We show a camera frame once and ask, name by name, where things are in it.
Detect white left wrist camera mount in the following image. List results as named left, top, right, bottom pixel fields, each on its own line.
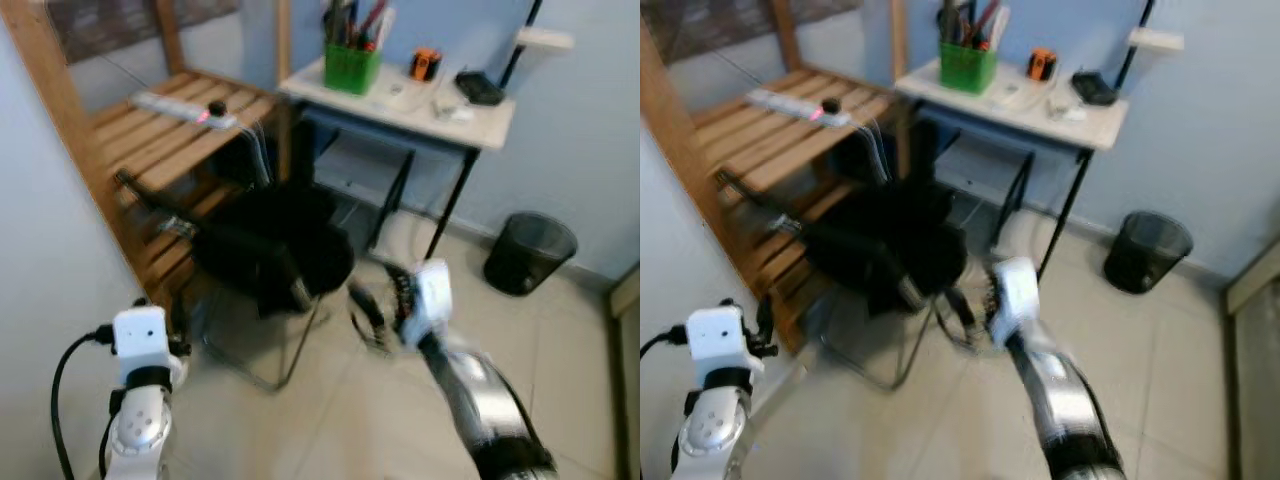
left=686, top=305, right=754, bottom=387
left=112, top=306, right=171, bottom=387

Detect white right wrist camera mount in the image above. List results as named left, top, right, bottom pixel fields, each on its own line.
left=400, top=259, right=454, bottom=348
left=990, top=256, right=1042, bottom=348

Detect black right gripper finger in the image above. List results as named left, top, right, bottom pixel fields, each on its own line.
left=347, top=282, right=388, bottom=339
left=942, top=288, right=978, bottom=343

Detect white power strip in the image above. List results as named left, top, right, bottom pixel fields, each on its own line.
left=130, top=91, right=241, bottom=131
left=745, top=88, right=856, bottom=129

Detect white remote control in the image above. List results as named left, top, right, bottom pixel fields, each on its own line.
left=378, top=80, right=426, bottom=111

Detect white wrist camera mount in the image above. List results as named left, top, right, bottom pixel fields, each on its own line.
left=686, top=305, right=754, bottom=387
left=112, top=306, right=171, bottom=387
left=400, top=259, right=454, bottom=348
left=990, top=256, right=1042, bottom=348

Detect light wood desk black legs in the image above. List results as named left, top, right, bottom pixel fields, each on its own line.
left=893, top=55, right=1131, bottom=283
left=277, top=55, right=518, bottom=263

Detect black ribbed power tower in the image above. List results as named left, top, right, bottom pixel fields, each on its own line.
left=1070, top=70, right=1120, bottom=107
left=455, top=70, right=507, bottom=107

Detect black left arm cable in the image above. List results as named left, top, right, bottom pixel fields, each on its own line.
left=640, top=325, right=691, bottom=363
left=50, top=325, right=117, bottom=480

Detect black chair with metal legs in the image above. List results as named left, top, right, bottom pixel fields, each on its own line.
left=113, top=168, right=358, bottom=393
left=715, top=165, right=971, bottom=391

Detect wooden slat shelf rack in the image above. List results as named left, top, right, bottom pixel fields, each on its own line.
left=0, top=0, right=298, bottom=313
left=640, top=0, right=909, bottom=353

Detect green pen holder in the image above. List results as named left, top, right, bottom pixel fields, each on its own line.
left=322, top=41, right=384, bottom=97
left=937, top=40, right=999, bottom=97

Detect red pen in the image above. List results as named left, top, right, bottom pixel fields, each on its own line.
left=972, top=0, right=1003, bottom=49
left=358, top=0, right=389, bottom=49

